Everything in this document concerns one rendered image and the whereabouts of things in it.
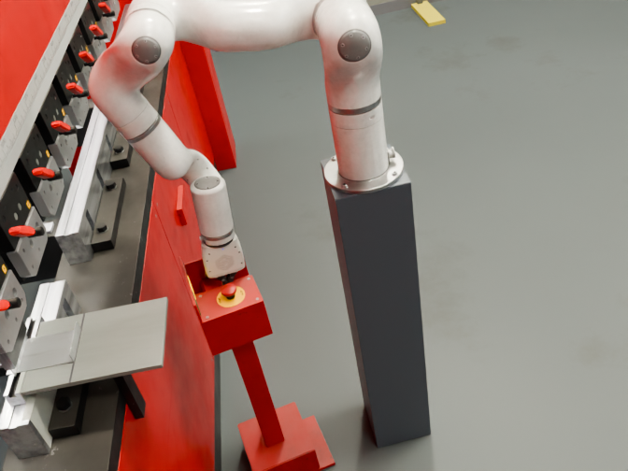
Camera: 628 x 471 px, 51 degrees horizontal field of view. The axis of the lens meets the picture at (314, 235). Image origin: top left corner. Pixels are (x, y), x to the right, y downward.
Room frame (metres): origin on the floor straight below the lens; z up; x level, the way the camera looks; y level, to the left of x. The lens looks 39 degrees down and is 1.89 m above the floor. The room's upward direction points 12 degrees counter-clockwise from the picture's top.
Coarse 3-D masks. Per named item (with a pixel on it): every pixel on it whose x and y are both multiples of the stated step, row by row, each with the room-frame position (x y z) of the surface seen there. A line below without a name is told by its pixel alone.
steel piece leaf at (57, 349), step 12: (48, 336) 0.97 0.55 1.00; (60, 336) 0.96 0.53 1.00; (72, 336) 0.95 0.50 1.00; (24, 348) 0.95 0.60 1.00; (36, 348) 0.94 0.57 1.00; (48, 348) 0.93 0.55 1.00; (60, 348) 0.93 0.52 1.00; (72, 348) 0.90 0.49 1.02; (24, 360) 0.91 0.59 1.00; (36, 360) 0.91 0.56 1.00; (48, 360) 0.90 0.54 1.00; (60, 360) 0.89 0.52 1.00; (72, 360) 0.89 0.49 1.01
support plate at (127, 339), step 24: (96, 312) 1.01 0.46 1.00; (120, 312) 1.00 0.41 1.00; (144, 312) 0.98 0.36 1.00; (96, 336) 0.94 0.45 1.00; (120, 336) 0.93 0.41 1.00; (144, 336) 0.91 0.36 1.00; (96, 360) 0.88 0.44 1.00; (120, 360) 0.87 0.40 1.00; (144, 360) 0.85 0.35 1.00; (24, 384) 0.85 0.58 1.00; (48, 384) 0.84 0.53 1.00; (72, 384) 0.84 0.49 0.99
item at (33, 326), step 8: (32, 320) 1.03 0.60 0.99; (40, 320) 1.02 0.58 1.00; (32, 328) 1.01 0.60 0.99; (32, 336) 0.98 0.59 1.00; (16, 376) 0.89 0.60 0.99; (8, 384) 0.86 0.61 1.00; (16, 384) 0.87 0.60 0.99; (8, 392) 0.84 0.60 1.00; (8, 400) 0.84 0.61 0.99; (16, 400) 0.84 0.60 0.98
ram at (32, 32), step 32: (0, 0) 1.49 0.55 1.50; (32, 0) 1.68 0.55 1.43; (64, 0) 1.94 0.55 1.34; (0, 32) 1.42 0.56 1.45; (32, 32) 1.60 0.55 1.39; (0, 64) 1.35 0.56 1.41; (32, 64) 1.51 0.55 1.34; (0, 96) 1.28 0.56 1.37; (0, 128) 1.21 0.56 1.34; (0, 192) 1.09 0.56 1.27
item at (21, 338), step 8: (24, 328) 0.97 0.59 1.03; (24, 336) 0.95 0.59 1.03; (16, 344) 0.92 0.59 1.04; (24, 344) 0.95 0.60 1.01; (8, 352) 0.88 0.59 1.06; (16, 352) 0.90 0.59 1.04; (0, 360) 0.88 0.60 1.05; (8, 360) 0.88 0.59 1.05; (16, 360) 0.89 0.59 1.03; (8, 368) 0.88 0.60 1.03; (16, 368) 0.89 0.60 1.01
